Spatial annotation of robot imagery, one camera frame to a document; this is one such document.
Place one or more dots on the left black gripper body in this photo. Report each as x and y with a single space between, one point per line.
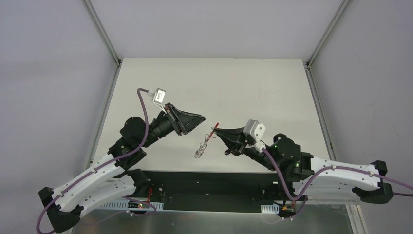
176 119

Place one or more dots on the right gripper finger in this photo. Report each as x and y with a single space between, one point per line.
229 132
232 142

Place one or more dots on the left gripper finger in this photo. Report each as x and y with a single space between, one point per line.
190 123
179 113

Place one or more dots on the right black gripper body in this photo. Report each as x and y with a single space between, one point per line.
241 142

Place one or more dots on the red handled metal keyring holder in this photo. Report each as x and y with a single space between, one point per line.
203 145

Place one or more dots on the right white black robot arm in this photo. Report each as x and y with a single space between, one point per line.
301 174

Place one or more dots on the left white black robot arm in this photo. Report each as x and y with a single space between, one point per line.
112 177

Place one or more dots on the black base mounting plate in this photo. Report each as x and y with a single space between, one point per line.
212 191

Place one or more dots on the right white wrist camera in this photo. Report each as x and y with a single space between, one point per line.
253 131

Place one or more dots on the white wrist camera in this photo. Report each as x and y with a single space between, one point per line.
157 97
253 131

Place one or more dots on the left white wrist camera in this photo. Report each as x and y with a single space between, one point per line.
157 97

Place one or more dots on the right white cable duct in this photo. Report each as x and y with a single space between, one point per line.
270 209

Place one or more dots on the white cable duct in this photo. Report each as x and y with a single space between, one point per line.
270 209
124 204

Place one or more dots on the left white cable duct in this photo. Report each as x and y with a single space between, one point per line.
124 204

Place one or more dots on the left aluminium frame post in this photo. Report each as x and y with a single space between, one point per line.
101 31

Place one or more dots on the aluminium frame post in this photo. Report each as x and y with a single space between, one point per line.
342 8
101 31

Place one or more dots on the right aluminium frame post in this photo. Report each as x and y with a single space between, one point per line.
342 8

